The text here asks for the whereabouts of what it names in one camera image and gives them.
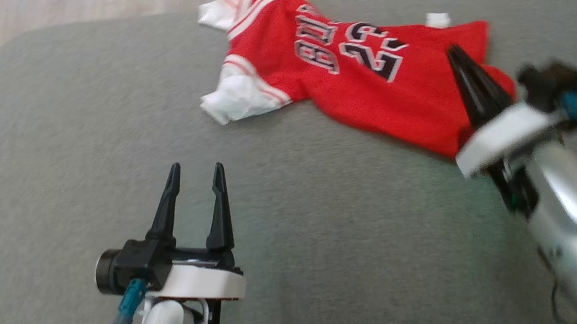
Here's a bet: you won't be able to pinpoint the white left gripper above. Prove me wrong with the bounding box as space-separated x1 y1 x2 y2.
137 157 248 311

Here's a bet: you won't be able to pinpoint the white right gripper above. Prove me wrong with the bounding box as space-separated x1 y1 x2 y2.
442 33 568 181

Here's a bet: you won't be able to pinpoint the red basketball jersey white sleeves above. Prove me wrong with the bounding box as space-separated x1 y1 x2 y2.
188 0 525 187

